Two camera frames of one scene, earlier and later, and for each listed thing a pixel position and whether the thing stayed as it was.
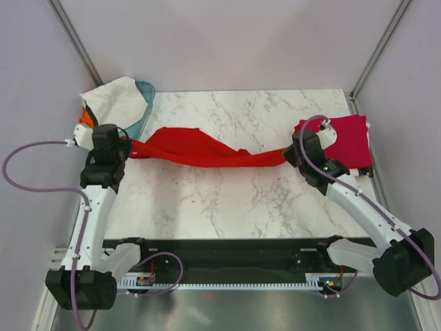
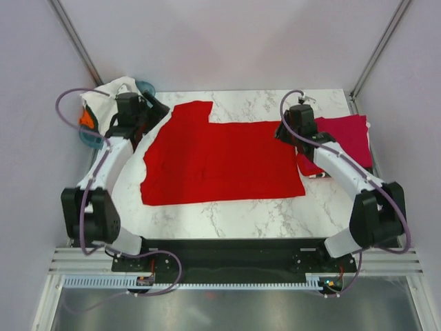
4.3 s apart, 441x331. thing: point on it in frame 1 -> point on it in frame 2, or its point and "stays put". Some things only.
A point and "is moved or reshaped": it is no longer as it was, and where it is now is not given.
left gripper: (126, 145) -> (156, 112)
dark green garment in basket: (92, 116) stays put
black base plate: (230, 260) stays put
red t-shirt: (196, 146) is moved or reshaped
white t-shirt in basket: (117, 103) stays put
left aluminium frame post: (67, 27) stays put
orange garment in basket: (86, 120) stays put
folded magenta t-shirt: (352, 143) stays put
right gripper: (288, 153) -> (280, 134)
